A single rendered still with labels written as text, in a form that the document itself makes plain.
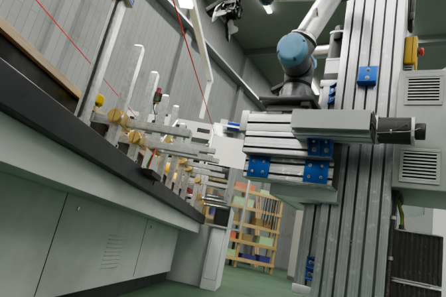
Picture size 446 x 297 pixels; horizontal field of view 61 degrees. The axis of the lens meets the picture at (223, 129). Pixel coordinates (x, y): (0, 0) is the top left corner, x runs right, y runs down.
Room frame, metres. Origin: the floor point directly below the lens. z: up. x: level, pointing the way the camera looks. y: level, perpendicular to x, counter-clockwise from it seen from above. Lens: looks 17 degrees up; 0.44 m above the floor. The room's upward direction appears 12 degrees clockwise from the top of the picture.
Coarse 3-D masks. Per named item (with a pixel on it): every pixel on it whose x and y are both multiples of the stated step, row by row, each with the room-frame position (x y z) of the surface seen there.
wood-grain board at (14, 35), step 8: (0, 16) 0.92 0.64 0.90; (0, 24) 0.93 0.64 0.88; (8, 24) 0.95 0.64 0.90; (8, 32) 0.96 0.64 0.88; (16, 32) 0.99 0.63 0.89; (16, 40) 1.00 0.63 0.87; (24, 40) 1.03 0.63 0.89; (24, 48) 1.04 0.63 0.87; (32, 48) 1.07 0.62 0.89; (32, 56) 1.09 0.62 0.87; (40, 56) 1.12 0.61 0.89; (40, 64) 1.14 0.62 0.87; (48, 64) 1.17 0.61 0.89; (48, 72) 1.20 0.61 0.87; (56, 72) 1.23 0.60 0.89; (56, 80) 1.27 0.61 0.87; (64, 80) 1.29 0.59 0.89; (64, 88) 1.34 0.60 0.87; (72, 88) 1.35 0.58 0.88; (96, 112) 1.58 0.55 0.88; (128, 144) 2.09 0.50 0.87; (144, 152) 2.33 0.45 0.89
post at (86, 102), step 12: (120, 0) 1.11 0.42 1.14; (120, 12) 1.12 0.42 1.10; (108, 24) 1.10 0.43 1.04; (120, 24) 1.14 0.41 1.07; (108, 36) 1.11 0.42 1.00; (96, 48) 1.11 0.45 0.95; (108, 48) 1.12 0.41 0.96; (96, 60) 1.10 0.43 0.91; (108, 60) 1.14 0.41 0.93; (96, 72) 1.11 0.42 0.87; (84, 84) 1.11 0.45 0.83; (96, 84) 1.12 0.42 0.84; (84, 96) 1.10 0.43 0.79; (96, 96) 1.14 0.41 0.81; (84, 108) 1.11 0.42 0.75; (84, 120) 1.11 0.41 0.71
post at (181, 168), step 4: (188, 140) 2.61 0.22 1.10; (180, 164) 2.61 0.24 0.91; (184, 164) 2.61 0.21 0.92; (180, 168) 2.61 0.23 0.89; (184, 168) 2.63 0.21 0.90; (180, 172) 2.61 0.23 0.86; (180, 176) 2.61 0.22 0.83; (176, 180) 2.61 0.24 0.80; (180, 180) 2.61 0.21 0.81; (176, 184) 2.61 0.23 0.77; (180, 184) 2.63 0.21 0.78; (176, 188) 2.61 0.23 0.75
